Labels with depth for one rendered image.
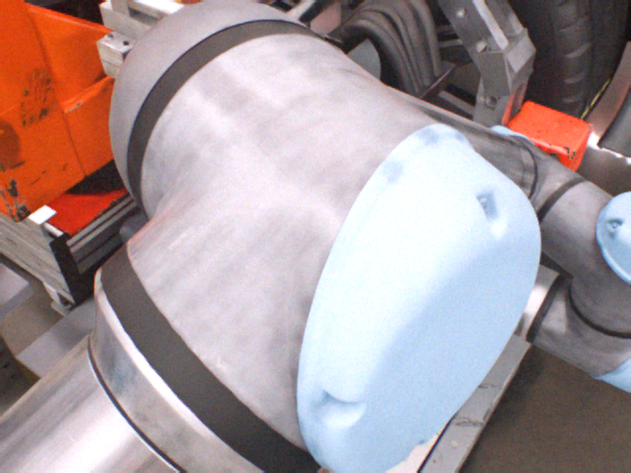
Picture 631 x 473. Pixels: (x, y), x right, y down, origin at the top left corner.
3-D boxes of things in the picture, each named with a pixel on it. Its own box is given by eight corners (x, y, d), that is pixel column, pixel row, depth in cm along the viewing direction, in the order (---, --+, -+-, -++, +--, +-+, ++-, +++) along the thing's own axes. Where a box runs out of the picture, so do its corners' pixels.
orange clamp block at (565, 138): (514, 141, 89) (579, 167, 85) (489, 171, 84) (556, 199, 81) (526, 99, 84) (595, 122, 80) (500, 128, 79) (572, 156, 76)
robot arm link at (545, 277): (546, 305, 70) (516, 358, 65) (506, 286, 72) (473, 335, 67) (566, 258, 64) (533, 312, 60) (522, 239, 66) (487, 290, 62)
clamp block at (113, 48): (179, 57, 88) (174, 21, 84) (130, 88, 83) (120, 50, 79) (153, 45, 90) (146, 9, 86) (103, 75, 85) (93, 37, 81)
